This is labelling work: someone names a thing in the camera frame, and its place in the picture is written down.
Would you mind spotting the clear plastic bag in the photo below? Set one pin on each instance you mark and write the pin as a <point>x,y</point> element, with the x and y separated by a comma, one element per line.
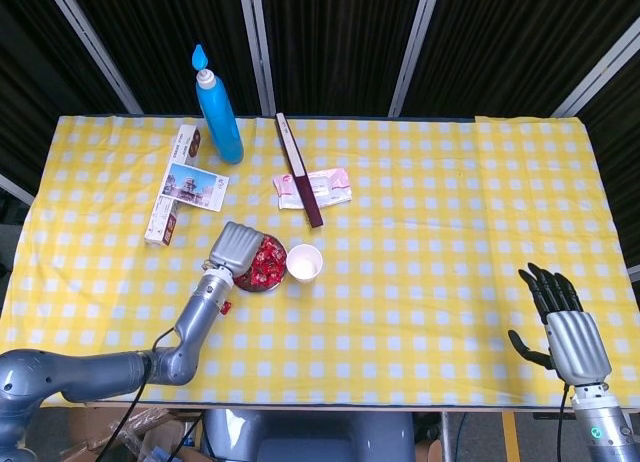
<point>150,439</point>

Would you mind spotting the small brown cardboard box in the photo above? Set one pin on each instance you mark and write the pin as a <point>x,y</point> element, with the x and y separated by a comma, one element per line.
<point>428,452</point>

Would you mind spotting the grey metal table leg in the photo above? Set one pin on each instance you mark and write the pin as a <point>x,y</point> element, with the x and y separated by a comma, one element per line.
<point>448,437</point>

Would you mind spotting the blue squeeze bottle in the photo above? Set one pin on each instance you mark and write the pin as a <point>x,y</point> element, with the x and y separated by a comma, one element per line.
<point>220,122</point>

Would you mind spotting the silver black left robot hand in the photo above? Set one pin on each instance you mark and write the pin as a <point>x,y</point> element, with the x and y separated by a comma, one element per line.
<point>235,247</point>

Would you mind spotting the large brown cardboard box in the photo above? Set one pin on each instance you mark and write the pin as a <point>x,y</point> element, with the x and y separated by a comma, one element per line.
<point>90,432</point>

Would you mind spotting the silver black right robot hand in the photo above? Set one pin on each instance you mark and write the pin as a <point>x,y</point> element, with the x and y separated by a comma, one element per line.
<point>577,347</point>

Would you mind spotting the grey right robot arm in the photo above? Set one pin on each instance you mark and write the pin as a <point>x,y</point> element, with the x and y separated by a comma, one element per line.
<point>602,427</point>

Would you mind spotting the pink wet wipes pack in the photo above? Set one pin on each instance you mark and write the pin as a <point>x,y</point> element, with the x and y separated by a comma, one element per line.
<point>330,187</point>

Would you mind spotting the round steel plate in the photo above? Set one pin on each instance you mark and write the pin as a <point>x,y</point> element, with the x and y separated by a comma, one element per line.
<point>257,289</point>

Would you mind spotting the grey metal partition post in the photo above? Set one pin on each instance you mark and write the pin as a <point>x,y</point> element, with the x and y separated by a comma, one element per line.
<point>257,47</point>
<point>415,47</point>
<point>15,188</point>
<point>95,47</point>
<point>635,273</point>
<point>600,80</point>

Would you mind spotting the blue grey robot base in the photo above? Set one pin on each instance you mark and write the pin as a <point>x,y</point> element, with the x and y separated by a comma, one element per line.
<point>310,437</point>

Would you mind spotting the white paper cup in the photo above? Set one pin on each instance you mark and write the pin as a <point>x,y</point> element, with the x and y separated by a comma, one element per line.
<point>305,264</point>

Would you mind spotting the dark red folded fan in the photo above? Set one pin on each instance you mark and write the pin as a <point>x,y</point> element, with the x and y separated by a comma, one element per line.
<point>300,174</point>

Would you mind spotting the long white cardboard box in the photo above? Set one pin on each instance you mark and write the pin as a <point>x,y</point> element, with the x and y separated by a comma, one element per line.
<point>162,227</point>

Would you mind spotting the photo postcard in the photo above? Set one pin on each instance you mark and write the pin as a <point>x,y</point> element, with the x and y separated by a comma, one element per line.
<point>195,187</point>

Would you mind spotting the yellow white checkered tablecloth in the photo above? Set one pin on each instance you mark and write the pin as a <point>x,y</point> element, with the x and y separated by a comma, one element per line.
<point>400,282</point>

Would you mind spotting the red candy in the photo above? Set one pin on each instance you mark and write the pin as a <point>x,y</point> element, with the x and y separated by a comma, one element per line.
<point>275,255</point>
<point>267,242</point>
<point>226,308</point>
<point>258,264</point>
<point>271,278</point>

